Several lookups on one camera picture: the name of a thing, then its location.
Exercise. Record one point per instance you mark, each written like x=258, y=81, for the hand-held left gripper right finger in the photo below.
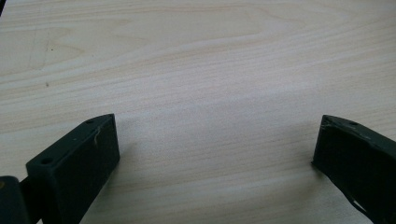
x=358, y=165

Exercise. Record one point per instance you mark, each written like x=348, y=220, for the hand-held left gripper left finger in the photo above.
x=74, y=165

